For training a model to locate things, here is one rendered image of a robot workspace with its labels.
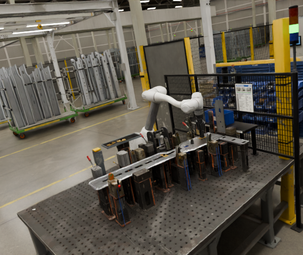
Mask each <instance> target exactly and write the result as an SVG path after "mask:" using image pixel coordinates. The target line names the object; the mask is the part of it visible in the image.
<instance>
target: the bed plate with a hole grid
mask: <svg viewBox="0 0 303 255"><path fill-rule="evenodd" d="M251 153H253V150H252V149H249V150H248V163H249V169H248V170H249V171H252V173H251V174H249V175H247V174H244V173H241V172H240V170H242V156H241V152H238V159H239V161H237V162H235V163H234V166H237V168H235V169H230V170H229V171H228V172H224V171H221V173H222V176H220V177H219V178H216V177H215V176H212V175H210V174H211V168H210V166H209V167H207V168H206V171H205V173H206V178H208V179H209V180H206V181H199V180H197V179H198V178H199V174H198V173H194V172H193V175H190V183H191V187H192V188H193V190H189V191H184V190H183V191H182V190H181V189H179V188H180V187H181V185H180V184H178V183H176V182H174V181H172V177H171V176H170V180H171V183H172V184H173V185H174V186H173V187H171V188H169V187H167V188H169V189H170V191H168V192H166V193H164V192H163V191H161V190H159V189H157V188H156V187H155V191H156V192H158V193H159V195H157V196H155V197H154V199H155V202H156V203H158V204H159V206H158V207H156V208H154V209H152V210H150V211H148V212H146V213H144V214H142V215H141V214H140V213H139V212H137V211H136V210H137V209H139V208H140V206H139V204H138V203H136V202H135V203H136V204H137V205H138V207H137V208H135V209H131V208H130V207H129V206H127V205H126V204H125V206H126V208H127V210H128V214H129V218H130V221H131V222H132V223H129V224H128V225H126V226H125V227H123V228H121V227H122V226H121V227H120V225H119V224H117V222H116V218H115V219H113V220H111V221H110V220H109V219H108V218H107V217H106V216H105V215H104V214H103V213H102V211H103V209H101V206H100V205H99V199H98V195H97V190H94V189H93V188H92V187H91V186H90V185H89V182H90V181H91V180H93V177H91V178H89V179H87V180H85V181H83V182H81V183H78V184H77V185H74V186H73V187H70V188H68V189H66V190H64V191H62V192H60V193H58V194H56V195H53V196H51V197H49V198H47V199H45V200H43V201H41V202H39V203H37V204H35V205H33V206H30V207H28V208H26V209H24V210H22V211H20V212H18V213H17V216H18V217H19V219H20V220H21V221H22V222H23V223H24V224H25V225H26V226H27V227H28V228H29V230H30V231H31V232H32V233H33V234H34V235H35V236H36V237H37V238H38V239H39V241H40V242H41V243H42V244H43V245H44V246H45V247H46V248H47V249H48V250H49V252H50V253H51V254H52V255H193V254H195V253H196V252H197V251H198V250H199V249H200V248H201V247H202V246H203V245H204V244H206V243H207V242H208V241H209V240H210V239H211V238H212V237H213V236H214V235H216V234H217V233H218V232H219V231H220V230H221V229H222V228H223V227H224V226H225V225H227V224H228V223H229V222H230V221H231V220H232V219H233V218H234V217H235V216H237V215H238V214H239V213H240V212H241V211H242V210H243V209H244V208H245V207H246V206H248V205H249V204H250V203H251V202H252V201H253V200H254V199H255V198H256V197H258V196H259V195H260V194H261V193H262V192H263V191H264V190H265V189H266V188H267V187H269V186H270V185H271V184H272V183H273V182H274V181H275V180H276V179H277V178H278V177H280V176H281V175H282V174H283V173H284V172H286V171H287V170H288V169H289V168H290V167H291V166H292V165H293V164H294V159H289V160H286V159H281V158H279V156H278V155H273V154H269V153H265V152H261V151H256V153H257V154H259V155H257V156H255V155H252V154H251ZM208 157H209V153H208ZM210 163H211V162H210V157H209V165H210Z"/></svg>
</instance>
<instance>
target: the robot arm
mask: <svg viewBox="0 0 303 255"><path fill-rule="evenodd" d="M166 93H167V90H166V89H165V88H164V87H162V86H157V87H154V88H152V89H150V90H148V91H144V92H143V93H142V97H143V99H145V100H147V101H151V105H150V108H149V112H148V116H147V120H146V124H145V127H143V128H142V130H141V132H140V133H141V134H142V135H143V136H144V138H145V139H146V140H147V135H146V134H147V132H154V129H153V128H154V124H155V120H156V117H157V113H158V109H159V105H160V103H161V102H162V101H166V102H169V103H170V104H172V105H173V106H175V107H178V108H181V109H182V111H183V112H184V113H191V112H193V111H194V114H195V116H196V119H197V120H195V123H196V126H197V130H199V134H200V137H202V138H203V137H204V131H205V121H204V120H203V117H204V116H203V113H204V111H203V98H202V95H201V93H199V92H196V93H193V94H192V98H191V100H190V99H189V100H183V101H182V102H179V101H176V100H175V99H173V98H172V97H170V96H168V95H166ZM129 143H130V149H131V150H134V149H137V148H138V144H141V143H143V144H146V142H145V140H144V139H143V138H142V137H140V138H137V139H134V140H132V141H129Z"/></svg>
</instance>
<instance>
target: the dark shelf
mask: <svg viewBox="0 0 303 255"><path fill-rule="evenodd" d="M195 120H196V118H195V116H194V117H192V119H191V121H192V123H193V124H196V123H195ZM205 126H208V127H210V125H209V123H207V122H206V123H205ZM230 126H231V127H235V128H236V131H237V133H242V134H245V133H247V132H249V131H251V130H253V129H256V128H258V125H256V124H250V123H244V122H238V121H234V123H232V124H229V125H227V126H226V128H228V127H230Z"/></svg>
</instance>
